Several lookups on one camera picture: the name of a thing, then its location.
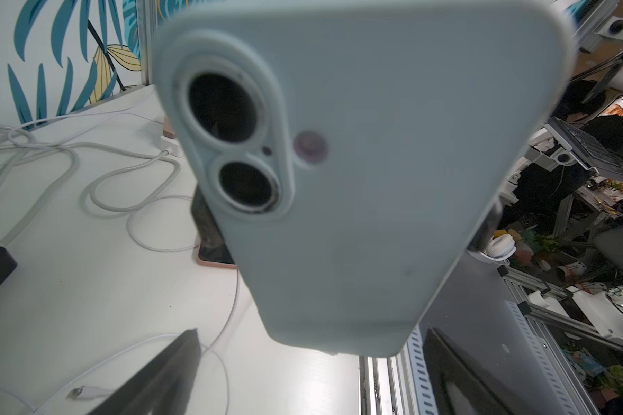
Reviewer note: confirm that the phone with pink case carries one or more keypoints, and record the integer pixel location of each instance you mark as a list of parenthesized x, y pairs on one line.
[(212, 250)]

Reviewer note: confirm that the white charging cable pink phone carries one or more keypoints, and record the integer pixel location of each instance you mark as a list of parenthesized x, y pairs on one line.
[(164, 225)]

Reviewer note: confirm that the aluminium front rail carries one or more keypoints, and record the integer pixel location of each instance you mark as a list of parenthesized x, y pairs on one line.
[(476, 300)]

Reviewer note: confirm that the phone with light blue case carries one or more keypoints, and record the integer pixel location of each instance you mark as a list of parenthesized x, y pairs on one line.
[(349, 151)]

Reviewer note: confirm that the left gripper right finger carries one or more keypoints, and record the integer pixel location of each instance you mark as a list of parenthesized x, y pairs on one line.
[(478, 375)]

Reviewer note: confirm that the pink charger plug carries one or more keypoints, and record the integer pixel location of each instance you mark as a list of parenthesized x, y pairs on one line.
[(168, 130)]

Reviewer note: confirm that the white power strip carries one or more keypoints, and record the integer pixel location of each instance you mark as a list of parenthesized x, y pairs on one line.
[(171, 146)]

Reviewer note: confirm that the right aluminium frame post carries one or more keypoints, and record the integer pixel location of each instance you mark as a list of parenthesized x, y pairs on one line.
[(147, 27)]

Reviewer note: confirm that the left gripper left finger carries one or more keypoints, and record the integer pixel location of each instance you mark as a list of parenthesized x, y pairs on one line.
[(164, 385)]

